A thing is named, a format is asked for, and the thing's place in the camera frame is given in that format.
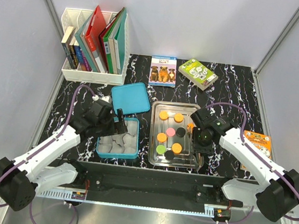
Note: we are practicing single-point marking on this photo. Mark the white file organizer rack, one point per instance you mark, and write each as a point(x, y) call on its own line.
point(76, 17)

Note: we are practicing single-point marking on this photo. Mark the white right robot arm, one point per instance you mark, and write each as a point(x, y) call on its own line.
point(276, 191)

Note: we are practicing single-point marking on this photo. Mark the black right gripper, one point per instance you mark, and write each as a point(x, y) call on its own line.
point(197, 147)

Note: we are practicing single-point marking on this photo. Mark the orange book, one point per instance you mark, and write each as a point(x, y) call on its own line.
point(261, 141)

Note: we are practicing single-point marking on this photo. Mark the green round cookie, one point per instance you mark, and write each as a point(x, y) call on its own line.
point(160, 149)

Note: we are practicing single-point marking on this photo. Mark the pink round cookie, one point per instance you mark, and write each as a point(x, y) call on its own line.
point(170, 132)

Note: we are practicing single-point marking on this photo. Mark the tan spine paperback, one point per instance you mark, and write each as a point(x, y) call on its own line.
point(68, 47)

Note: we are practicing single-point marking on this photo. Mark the teal box lid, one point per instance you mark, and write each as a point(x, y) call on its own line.
point(131, 98)

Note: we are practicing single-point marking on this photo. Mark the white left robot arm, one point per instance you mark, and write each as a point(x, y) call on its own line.
point(22, 178)

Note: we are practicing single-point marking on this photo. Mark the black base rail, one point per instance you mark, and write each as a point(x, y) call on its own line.
point(151, 188)

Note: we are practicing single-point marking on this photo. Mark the black sandwich cookie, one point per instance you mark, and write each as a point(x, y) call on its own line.
point(169, 155)
point(180, 132)

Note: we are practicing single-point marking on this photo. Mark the steel baking tray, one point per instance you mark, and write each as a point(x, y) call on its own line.
point(187, 158)

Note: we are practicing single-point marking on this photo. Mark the teal cookie box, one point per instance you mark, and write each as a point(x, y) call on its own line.
point(122, 146)

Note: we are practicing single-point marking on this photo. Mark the orange fish shaped cookie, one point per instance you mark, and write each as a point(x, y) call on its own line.
point(190, 127)

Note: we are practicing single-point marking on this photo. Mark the dark blue paperback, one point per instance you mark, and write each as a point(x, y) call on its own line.
point(80, 57)

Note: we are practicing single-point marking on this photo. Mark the dog picture book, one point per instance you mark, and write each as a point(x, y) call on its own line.
point(163, 71)

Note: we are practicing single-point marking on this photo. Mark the teal grey book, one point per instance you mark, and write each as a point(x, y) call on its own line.
point(83, 23)

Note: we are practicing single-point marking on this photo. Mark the orange round cracker cookie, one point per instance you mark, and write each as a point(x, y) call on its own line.
point(163, 115)
point(178, 117)
point(161, 137)
point(176, 148)

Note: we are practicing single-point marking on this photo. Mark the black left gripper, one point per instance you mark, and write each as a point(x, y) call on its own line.
point(116, 127)

